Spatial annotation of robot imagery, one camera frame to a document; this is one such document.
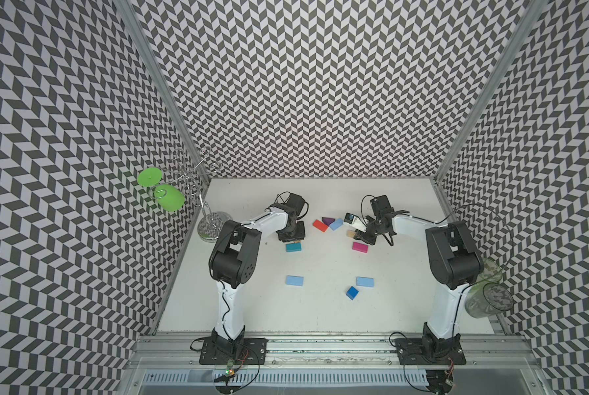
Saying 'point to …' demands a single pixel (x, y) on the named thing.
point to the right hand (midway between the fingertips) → (359, 233)
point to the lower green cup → (169, 197)
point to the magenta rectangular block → (360, 247)
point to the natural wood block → (350, 233)
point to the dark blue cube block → (351, 292)
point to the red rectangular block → (320, 225)
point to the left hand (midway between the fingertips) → (296, 238)
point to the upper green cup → (150, 176)
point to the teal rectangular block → (294, 247)
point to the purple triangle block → (327, 220)
